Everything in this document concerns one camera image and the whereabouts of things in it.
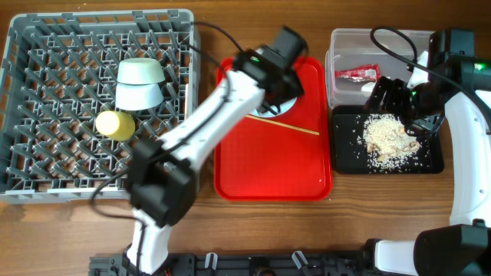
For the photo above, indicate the black waste tray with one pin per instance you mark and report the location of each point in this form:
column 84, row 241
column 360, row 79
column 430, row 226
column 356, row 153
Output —
column 350, row 155

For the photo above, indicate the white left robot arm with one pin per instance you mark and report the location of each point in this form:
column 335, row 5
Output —
column 162, row 176

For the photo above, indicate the small light blue saucer bowl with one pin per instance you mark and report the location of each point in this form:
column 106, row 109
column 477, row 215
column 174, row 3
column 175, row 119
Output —
column 137, row 97

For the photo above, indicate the red plastic tray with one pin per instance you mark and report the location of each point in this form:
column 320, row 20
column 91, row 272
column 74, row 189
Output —
column 258, row 161

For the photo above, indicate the large light blue plate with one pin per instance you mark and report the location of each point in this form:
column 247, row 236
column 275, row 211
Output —
column 287, row 109

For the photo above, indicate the rice food waste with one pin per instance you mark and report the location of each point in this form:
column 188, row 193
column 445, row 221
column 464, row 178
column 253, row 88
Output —
column 386, row 142

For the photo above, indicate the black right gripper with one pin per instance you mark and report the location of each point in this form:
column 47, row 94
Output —
column 396, row 88

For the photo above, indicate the white paper napkin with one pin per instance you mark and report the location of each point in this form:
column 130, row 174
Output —
column 368, row 87

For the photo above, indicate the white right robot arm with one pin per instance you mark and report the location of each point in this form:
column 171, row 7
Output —
column 456, row 89

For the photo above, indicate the grey dishwasher rack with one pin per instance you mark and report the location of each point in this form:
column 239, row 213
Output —
column 59, row 71

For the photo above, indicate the yellow cup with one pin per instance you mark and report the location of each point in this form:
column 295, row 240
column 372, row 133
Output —
column 115, row 125

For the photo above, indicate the red snack wrapper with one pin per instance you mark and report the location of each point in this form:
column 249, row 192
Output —
column 366, row 72

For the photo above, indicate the clear plastic waste bin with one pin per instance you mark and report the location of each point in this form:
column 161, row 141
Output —
column 352, row 47

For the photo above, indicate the wooden chopstick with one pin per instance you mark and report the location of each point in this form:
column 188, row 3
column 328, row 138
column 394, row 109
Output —
column 272, row 122

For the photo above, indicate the light green rice bowl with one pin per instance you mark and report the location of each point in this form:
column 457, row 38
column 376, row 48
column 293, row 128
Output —
column 140, row 71

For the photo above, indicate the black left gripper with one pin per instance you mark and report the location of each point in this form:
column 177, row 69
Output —
column 294, row 90

